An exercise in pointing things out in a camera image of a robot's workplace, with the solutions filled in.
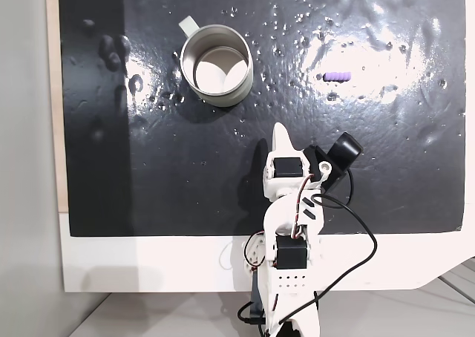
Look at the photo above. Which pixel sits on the white metal cup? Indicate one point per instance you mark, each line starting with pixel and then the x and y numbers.
pixel 237 88

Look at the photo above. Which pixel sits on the black textured mat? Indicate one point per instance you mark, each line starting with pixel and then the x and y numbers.
pixel 193 166

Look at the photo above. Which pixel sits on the black camera box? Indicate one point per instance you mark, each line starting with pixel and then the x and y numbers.
pixel 343 155

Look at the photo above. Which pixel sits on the white board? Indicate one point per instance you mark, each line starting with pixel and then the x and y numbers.
pixel 148 262

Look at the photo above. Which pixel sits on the purple pen grip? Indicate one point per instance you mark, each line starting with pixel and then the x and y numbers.
pixel 335 76

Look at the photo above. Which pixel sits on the light wooden board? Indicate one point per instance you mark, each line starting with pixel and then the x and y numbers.
pixel 52 92

